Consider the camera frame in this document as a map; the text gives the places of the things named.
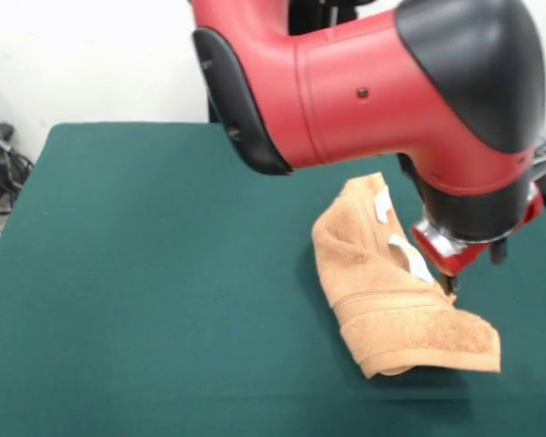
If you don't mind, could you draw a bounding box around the peach terry towel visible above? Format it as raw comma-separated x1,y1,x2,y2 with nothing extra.
311,171,502,379

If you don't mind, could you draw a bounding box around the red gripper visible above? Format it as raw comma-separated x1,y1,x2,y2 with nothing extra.
411,181,545,295

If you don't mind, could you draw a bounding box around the dark green table cloth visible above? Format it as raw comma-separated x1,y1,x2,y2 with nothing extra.
0,121,546,437

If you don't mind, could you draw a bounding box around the black cable bundle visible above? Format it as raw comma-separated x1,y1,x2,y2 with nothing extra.
0,97,35,256

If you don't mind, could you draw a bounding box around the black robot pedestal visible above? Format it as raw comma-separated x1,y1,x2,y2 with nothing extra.
207,0,392,124

